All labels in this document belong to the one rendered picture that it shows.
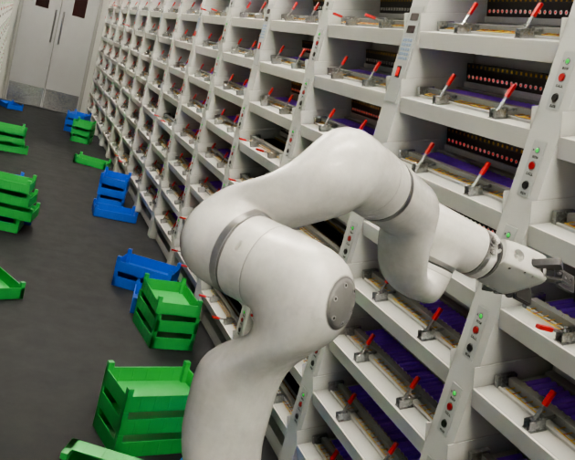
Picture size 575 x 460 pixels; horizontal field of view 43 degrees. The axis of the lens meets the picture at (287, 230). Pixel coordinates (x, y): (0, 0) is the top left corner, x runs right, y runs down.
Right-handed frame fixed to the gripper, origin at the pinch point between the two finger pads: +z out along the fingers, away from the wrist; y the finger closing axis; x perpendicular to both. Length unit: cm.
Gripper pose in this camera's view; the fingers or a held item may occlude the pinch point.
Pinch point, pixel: (547, 289)
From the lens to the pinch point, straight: 136.7
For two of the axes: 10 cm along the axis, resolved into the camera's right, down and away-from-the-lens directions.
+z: 8.2, 3.9, 4.1
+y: -5.4, 3.0, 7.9
